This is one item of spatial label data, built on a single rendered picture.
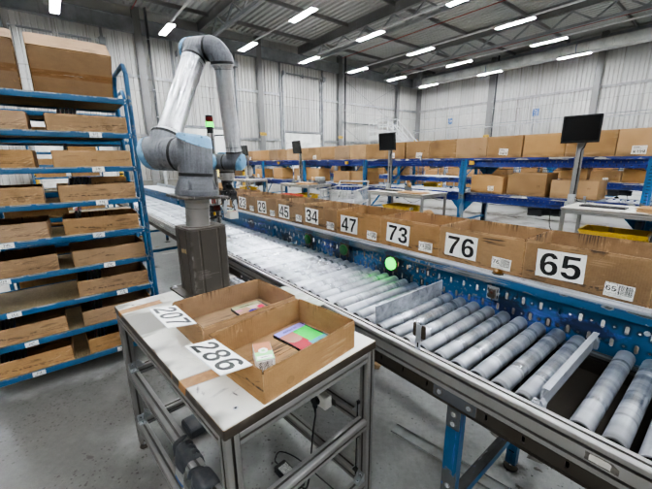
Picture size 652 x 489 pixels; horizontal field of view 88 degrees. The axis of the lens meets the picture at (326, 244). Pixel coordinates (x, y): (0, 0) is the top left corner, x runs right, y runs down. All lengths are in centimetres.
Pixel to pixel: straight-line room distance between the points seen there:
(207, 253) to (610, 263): 158
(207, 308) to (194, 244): 30
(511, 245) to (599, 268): 30
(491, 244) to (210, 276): 128
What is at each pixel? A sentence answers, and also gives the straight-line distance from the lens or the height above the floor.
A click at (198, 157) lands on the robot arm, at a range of 161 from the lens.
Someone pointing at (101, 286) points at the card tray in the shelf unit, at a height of 58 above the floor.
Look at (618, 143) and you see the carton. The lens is 608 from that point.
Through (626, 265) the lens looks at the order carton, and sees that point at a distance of 151.
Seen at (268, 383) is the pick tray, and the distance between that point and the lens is 95.
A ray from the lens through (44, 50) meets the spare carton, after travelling 261.
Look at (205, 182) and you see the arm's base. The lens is 161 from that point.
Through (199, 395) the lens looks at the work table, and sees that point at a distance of 106.
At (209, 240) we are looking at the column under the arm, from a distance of 164.
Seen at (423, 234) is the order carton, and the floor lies 99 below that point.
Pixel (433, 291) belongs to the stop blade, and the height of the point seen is 77.
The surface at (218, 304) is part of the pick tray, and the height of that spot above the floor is 79.
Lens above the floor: 137
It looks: 14 degrees down
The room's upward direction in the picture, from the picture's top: 1 degrees counter-clockwise
